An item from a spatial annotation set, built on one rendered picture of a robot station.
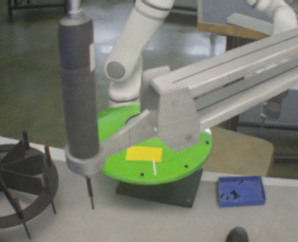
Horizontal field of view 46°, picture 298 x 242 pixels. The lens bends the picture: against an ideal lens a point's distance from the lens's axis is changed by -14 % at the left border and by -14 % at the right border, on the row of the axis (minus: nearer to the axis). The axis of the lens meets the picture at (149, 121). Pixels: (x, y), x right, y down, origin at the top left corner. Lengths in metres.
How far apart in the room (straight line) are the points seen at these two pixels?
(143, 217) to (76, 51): 0.64
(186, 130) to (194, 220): 0.51
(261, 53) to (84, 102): 0.24
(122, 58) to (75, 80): 0.68
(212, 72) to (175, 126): 0.08
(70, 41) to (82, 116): 0.09
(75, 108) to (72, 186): 0.65
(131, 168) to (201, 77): 0.43
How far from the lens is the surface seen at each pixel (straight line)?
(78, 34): 0.38
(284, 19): 0.92
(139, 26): 1.02
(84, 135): 0.44
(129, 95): 1.15
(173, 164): 0.87
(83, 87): 0.40
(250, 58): 0.50
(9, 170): 1.00
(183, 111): 0.46
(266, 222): 0.99
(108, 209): 0.99
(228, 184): 1.06
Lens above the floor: 1.64
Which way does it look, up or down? 35 degrees down
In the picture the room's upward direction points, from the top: 1 degrees clockwise
